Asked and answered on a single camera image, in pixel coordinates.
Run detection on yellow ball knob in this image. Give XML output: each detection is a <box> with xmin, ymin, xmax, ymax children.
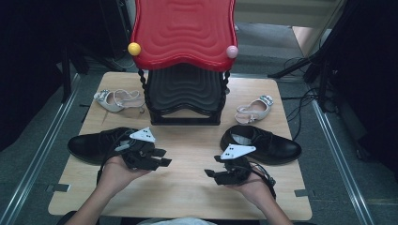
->
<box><xmin>127</xmin><ymin>41</ymin><xmax>142</xmax><ymax>57</ymax></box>

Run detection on beige strap sandal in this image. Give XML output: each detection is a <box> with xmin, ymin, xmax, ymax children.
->
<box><xmin>93</xmin><ymin>89</ymin><xmax>146</xmax><ymax>114</ymax></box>
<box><xmin>234</xmin><ymin>95</ymin><xmax>275</xmax><ymax>126</ymax></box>

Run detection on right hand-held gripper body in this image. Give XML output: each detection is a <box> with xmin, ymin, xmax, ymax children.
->
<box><xmin>215</xmin><ymin>143</ymin><xmax>257</xmax><ymax>186</ymax></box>

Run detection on black tripod stand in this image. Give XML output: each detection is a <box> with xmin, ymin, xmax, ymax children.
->
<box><xmin>267</xmin><ymin>0</ymin><xmax>348</xmax><ymax>112</ymax></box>

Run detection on black leather shoe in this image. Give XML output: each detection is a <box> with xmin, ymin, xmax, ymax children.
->
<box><xmin>67</xmin><ymin>127</ymin><xmax>139</xmax><ymax>166</ymax></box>
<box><xmin>220</xmin><ymin>125</ymin><xmax>303</xmax><ymax>166</ymax></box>

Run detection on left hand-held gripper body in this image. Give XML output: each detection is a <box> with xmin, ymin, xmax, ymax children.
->
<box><xmin>114</xmin><ymin>127</ymin><xmax>161</xmax><ymax>172</ymax></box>

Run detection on metal floor rail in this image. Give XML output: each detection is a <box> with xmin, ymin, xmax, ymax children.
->
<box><xmin>0</xmin><ymin>73</ymin><xmax>82</xmax><ymax>225</ymax></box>
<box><xmin>312</xmin><ymin>99</ymin><xmax>376</xmax><ymax>225</ymax></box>

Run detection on person's left hand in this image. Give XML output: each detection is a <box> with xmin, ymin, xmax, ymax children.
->
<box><xmin>96</xmin><ymin>155</ymin><xmax>152</xmax><ymax>197</ymax></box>

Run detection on black floor cables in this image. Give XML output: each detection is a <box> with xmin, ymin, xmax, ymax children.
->
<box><xmin>281</xmin><ymin>55</ymin><xmax>322</xmax><ymax>142</ymax></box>

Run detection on person's white shirt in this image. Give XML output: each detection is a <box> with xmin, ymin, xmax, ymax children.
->
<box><xmin>139</xmin><ymin>217</ymin><xmax>218</xmax><ymax>225</ymax></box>

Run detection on red and black shoe rack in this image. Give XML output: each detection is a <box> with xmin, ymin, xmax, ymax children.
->
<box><xmin>130</xmin><ymin>0</ymin><xmax>238</xmax><ymax>127</ymax></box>

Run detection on person's right hand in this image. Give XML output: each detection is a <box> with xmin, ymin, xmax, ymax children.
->
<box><xmin>225</xmin><ymin>170</ymin><xmax>277</xmax><ymax>209</ymax></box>

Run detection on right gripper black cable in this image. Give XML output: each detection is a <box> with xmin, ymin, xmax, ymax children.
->
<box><xmin>249</xmin><ymin>160</ymin><xmax>278</xmax><ymax>201</ymax></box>

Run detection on pink ball knob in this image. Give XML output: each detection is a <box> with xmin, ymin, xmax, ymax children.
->
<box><xmin>225</xmin><ymin>45</ymin><xmax>239</xmax><ymax>59</ymax></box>

